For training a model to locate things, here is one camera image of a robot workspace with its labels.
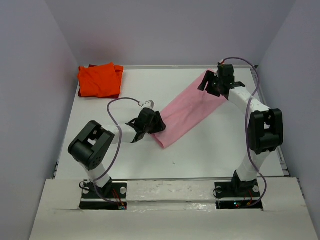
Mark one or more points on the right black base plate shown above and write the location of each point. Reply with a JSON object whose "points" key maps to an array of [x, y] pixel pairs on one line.
{"points": [[227, 198]]}

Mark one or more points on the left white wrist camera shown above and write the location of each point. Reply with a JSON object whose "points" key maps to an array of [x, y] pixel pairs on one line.
{"points": [[147, 104]]}

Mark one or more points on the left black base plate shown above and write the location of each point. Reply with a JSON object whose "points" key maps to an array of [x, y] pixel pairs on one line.
{"points": [[113, 200]]}

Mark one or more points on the pink t shirt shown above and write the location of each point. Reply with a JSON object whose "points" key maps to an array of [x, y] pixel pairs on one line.
{"points": [[186, 111]]}

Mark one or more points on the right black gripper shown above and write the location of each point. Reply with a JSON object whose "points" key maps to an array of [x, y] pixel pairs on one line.
{"points": [[209, 77]]}

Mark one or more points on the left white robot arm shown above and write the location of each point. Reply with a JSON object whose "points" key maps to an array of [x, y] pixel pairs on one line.
{"points": [[90, 146]]}

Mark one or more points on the folded orange t shirt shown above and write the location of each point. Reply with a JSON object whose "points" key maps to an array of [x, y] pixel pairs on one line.
{"points": [[100, 81]]}

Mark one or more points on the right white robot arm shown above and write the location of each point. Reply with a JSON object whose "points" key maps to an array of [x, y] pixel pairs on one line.
{"points": [[263, 130]]}

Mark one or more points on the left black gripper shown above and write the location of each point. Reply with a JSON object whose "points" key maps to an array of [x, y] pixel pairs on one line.
{"points": [[159, 126]]}

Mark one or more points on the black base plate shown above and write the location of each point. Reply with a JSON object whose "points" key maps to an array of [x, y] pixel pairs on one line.
{"points": [[227, 198], [113, 200]]}

